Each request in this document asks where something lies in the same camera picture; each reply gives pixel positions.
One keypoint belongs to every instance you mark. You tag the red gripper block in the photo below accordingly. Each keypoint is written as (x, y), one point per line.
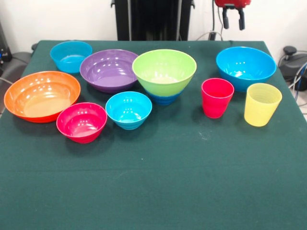
(232, 3)

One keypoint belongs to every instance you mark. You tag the green bowl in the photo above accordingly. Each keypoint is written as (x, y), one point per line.
(164, 69)

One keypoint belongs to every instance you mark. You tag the large blue bowl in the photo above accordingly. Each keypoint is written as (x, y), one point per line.
(245, 64)

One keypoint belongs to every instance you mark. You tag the grey round floor base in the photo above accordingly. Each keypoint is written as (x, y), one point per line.
(295, 62)
(16, 60)

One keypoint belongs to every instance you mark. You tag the pink cup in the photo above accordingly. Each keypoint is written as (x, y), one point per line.
(217, 103)

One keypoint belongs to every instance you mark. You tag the yellow cup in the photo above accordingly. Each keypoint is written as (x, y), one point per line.
(262, 107)

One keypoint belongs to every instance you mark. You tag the small dark blue bowl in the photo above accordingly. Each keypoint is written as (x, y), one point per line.
(164, 99)

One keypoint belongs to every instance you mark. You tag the purple bowl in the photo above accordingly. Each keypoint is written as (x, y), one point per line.
(108, 72)

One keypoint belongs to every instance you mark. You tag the small cyan bowl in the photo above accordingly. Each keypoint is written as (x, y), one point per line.
(128, 110)

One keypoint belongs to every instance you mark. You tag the translucent blue bowl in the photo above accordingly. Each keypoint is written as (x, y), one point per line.
(68, 56)

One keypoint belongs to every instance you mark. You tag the dark green table cloth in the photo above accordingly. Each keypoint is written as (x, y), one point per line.
(153, 179)

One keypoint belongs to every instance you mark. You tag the pink bowl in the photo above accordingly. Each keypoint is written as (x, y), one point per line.
(81, 122)

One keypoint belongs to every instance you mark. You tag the orange bowl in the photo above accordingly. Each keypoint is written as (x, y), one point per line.
(40, 95)

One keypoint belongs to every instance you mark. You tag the dark equipment unit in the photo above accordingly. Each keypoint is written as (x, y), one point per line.
(4, 52)

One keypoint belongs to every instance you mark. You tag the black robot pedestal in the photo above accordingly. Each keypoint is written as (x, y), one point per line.
(153, 19)

